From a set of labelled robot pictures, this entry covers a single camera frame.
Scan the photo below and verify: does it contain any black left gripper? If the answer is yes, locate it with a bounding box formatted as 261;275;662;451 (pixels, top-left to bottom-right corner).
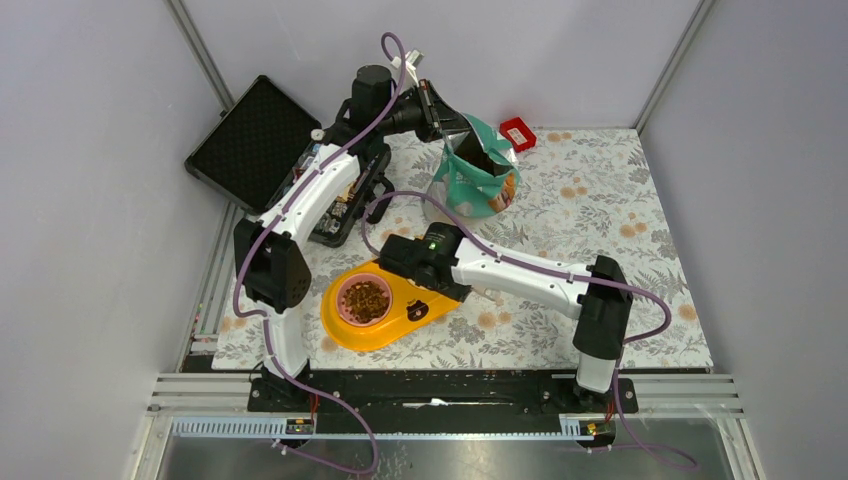
375;78;471;143

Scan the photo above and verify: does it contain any green dog food bag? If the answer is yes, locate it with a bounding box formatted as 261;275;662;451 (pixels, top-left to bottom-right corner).
426;114;521;220

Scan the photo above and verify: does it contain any clear plastic scoop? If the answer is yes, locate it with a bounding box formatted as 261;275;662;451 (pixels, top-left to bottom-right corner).
472;287;504;306

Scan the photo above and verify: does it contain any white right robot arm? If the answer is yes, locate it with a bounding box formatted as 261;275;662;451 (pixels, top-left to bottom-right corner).
377;222;633;412

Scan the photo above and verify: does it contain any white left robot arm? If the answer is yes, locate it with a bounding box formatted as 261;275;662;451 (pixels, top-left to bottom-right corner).
233;65;471;411

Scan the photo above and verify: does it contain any yellow double pet bowl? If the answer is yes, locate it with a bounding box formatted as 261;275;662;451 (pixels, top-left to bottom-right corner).
321;261;460;352

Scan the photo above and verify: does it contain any small red box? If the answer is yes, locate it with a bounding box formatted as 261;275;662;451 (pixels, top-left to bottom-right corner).
498;117;537;153

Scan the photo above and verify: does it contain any floral table mat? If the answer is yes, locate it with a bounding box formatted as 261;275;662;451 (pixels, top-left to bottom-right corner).
211;127;715;371

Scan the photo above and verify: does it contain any black poker chip case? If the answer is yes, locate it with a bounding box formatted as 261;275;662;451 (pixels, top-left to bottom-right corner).
184;75;394;248

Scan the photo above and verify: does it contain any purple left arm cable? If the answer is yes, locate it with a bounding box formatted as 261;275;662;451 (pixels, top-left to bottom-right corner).
231;31;409;477

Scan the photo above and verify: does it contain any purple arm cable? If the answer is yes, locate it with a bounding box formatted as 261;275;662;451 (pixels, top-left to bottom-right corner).
231;31;409;477
360;190;702;473

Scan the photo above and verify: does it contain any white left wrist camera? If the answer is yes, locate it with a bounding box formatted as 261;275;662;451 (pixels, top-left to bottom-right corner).
391;49;424;92

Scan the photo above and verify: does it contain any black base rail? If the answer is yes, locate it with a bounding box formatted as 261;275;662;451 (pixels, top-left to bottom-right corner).
247;369;616;435

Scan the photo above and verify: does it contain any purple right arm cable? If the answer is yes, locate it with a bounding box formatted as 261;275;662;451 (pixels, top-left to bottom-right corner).
360;190;702;473

